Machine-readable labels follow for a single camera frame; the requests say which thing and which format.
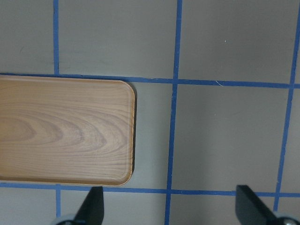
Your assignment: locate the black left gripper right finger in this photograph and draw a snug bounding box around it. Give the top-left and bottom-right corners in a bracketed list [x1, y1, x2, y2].
[235, 185, 277, 225]

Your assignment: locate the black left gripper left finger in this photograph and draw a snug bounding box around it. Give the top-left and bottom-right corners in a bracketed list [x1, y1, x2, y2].
[74, 187, 104, 225]

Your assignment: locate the wooden tray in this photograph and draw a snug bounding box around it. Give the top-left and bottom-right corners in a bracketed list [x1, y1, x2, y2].
[0, 75, 136, 186]

